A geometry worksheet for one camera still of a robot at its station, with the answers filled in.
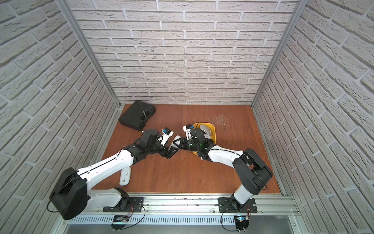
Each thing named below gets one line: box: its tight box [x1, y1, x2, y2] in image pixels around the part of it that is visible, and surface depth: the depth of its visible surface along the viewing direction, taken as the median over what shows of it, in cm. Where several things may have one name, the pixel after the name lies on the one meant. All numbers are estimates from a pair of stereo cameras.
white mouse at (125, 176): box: [119, 166, 131, 187], surface depth 81 cm
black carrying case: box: [118, 100, 157, 132], surface depth 109 cm
